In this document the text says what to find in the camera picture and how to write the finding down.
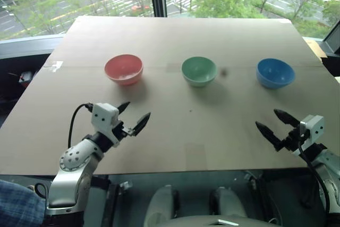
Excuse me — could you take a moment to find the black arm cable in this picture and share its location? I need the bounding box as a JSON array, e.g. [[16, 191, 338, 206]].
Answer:
[[67, 103, 94, 148], [297, 128, 331, 213]]

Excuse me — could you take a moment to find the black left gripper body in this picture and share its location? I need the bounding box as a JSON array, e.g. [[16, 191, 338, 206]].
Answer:
[[111, 120, 137, 146]]

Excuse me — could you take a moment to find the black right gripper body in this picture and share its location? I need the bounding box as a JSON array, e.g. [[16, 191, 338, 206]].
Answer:
[[282, 125, 310, 154]]

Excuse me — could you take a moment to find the blue jeans leg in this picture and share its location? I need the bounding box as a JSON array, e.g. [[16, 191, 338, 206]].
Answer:
[[0, 179, 46, 227]]

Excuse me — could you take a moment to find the brown cardboard sheet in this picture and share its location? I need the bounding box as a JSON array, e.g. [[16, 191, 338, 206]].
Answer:
[[0, 15, 340, 176]]

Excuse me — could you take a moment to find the black monitor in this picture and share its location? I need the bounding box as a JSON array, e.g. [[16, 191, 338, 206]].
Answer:
[[322, 19, 340, 55]]

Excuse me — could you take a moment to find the blue bowl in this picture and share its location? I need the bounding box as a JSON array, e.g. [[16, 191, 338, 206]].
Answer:
[[256, 58, 296, 90]]

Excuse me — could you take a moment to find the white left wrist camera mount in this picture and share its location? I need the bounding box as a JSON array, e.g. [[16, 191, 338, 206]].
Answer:
[[91, 103, 120, 148]]

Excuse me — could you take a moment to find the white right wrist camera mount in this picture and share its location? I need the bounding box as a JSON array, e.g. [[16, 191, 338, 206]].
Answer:
[[293, 114, 325, 156]]

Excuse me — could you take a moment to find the clear tape piece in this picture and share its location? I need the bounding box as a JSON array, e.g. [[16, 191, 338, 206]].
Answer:
[[43, 60, 64, 73]]

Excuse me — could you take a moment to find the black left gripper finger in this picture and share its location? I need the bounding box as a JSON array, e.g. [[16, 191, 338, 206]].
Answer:
[[132, 112, 152, 136], [117, 101, 131, 119]]

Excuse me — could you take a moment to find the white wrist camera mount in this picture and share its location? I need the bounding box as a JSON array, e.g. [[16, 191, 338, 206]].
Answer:
[[91, 103, 120, 148], [293, 114, 325, 156]]

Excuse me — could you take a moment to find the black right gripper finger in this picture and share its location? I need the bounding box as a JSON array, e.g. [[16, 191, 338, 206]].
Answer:
[[254, 121, 284, 152], [273, 108, 300, 127]]

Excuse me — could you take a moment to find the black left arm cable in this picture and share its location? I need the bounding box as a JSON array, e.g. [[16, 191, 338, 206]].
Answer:
[[67, 103, 94, 148]]

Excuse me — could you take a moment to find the red bowl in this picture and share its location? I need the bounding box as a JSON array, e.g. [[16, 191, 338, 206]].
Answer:
[[104, 54, 145, 87]]

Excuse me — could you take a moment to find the green bowl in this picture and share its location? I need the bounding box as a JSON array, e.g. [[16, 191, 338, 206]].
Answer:
[[181, 56, 217, 88]]

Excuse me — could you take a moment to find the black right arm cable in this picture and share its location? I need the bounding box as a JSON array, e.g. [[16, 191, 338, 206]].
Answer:
[[297, 128, 331, 213]]

